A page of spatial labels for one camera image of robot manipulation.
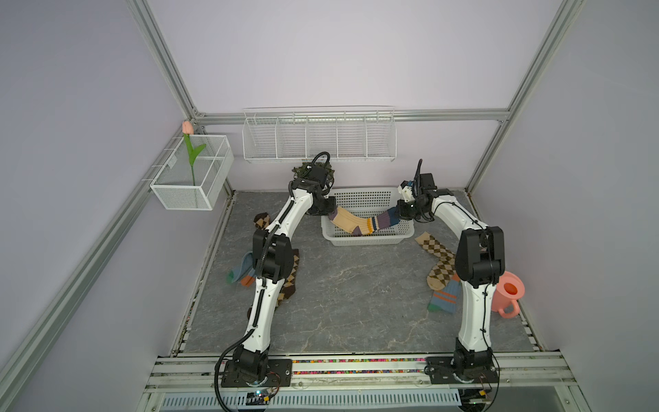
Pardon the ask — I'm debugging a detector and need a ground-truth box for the white plastic perforated basket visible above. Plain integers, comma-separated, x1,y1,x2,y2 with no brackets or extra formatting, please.
321,187,415,247

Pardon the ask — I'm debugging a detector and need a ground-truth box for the striped beige purple sock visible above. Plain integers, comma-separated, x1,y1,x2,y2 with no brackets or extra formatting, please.
360,207,400,235
328,207,377,236

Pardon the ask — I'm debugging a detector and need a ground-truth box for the dark brown argyle sock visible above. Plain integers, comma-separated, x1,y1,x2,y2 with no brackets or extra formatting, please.
253,212,271,230
276,249,300,308

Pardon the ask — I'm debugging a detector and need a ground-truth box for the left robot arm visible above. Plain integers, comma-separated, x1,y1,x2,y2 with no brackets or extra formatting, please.
214,151,336,390

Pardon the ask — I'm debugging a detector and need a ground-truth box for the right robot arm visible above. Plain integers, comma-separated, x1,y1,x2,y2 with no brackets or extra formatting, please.
396,162,506,384

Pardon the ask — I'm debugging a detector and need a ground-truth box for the potted green plant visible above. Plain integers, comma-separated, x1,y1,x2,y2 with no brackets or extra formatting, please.
293,161,335,195

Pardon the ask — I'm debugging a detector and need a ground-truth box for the tan argyle sock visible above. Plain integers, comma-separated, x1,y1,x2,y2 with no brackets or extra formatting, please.
427,257,458,291
415,232,455,267

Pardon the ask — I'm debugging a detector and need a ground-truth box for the pink watering can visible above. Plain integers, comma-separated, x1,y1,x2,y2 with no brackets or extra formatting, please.
491,271,526,319

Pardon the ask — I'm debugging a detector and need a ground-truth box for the pink artificial tulip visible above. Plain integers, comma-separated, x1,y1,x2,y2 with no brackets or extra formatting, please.
182,120,206,186

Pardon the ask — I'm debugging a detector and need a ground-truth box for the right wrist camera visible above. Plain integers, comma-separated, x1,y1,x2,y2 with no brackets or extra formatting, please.
398,180,415,204

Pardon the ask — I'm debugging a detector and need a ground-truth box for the white wire wall shelf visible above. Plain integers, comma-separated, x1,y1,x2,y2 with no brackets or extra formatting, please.
242,106,397,162

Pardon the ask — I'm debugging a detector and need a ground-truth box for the white mesh wall box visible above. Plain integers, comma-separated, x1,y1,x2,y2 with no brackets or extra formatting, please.
150,135,234,211

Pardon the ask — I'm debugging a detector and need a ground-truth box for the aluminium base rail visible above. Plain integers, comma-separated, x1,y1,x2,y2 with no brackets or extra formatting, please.
145,352,577,392

